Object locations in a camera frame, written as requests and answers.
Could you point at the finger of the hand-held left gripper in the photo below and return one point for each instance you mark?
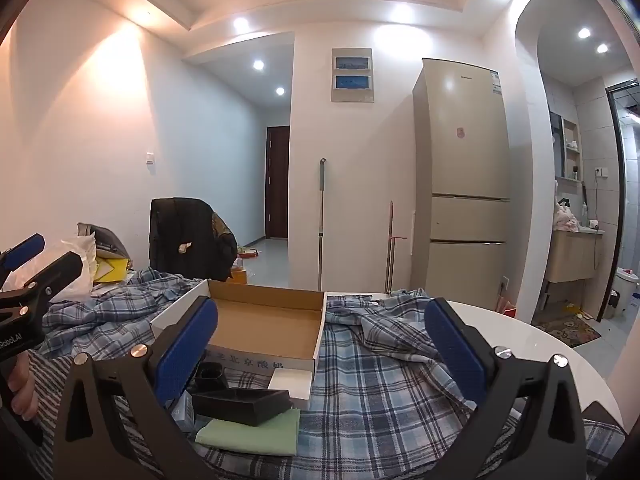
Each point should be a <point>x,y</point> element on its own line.
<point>55,272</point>
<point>25,249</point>

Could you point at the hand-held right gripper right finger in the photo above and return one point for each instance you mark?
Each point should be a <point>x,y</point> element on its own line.
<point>452,350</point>

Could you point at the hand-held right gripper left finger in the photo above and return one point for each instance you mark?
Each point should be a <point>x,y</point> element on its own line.
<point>185,350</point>

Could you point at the small black square cup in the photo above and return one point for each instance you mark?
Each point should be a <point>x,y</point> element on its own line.
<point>210,375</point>

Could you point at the small light blue box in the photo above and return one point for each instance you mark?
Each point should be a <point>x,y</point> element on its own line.
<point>184,412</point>

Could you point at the black rectangular tray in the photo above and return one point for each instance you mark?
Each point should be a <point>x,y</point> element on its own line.
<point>235,405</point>

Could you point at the cardboard box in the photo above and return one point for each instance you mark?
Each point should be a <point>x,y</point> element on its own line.
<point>265,320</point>

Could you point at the green card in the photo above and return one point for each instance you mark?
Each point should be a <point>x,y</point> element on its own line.
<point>250,437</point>

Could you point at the white power adapter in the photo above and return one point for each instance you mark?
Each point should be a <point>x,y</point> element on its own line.
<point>292,382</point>

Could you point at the person's left hand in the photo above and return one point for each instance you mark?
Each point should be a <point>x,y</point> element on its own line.
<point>24,390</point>

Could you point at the white plastic bag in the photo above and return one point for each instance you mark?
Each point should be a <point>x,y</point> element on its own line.
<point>75,260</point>

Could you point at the grey bag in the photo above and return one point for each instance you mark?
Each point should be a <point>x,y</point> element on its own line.
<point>107,240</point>

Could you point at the red box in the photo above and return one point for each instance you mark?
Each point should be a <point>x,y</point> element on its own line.
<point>505,306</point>

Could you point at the orange box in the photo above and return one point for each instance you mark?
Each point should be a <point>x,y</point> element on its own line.
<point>239,276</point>

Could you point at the blue plaid cloth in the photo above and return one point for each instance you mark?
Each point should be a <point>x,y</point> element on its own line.
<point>380,410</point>

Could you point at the black jacket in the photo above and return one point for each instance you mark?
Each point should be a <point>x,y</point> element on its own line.
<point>185,235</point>

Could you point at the patterned bathroom rug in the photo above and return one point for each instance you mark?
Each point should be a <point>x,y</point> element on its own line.
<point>567,330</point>

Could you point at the brown jacket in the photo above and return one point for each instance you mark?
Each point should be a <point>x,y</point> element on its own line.
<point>222,227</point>

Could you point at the bathroom vanity cabinet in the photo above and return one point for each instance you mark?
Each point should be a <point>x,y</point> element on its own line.
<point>570,257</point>

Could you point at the pink cloth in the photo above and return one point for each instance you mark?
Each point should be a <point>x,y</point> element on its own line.
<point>567,217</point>

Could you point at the beige refrigerator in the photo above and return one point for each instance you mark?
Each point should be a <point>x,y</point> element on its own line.
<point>465,170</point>

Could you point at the dark wooden door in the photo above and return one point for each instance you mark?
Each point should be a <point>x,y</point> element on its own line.
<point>277,185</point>

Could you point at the black framed glass door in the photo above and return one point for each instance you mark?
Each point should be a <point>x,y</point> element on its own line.
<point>614,185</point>

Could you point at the white wall switch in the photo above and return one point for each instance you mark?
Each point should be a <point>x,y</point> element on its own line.
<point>150,157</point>

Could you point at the bathroom wall niche shelf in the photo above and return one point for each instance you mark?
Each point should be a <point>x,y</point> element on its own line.
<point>572,147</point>

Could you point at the wall electrical panel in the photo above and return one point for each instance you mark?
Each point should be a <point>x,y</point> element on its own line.
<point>352,75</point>

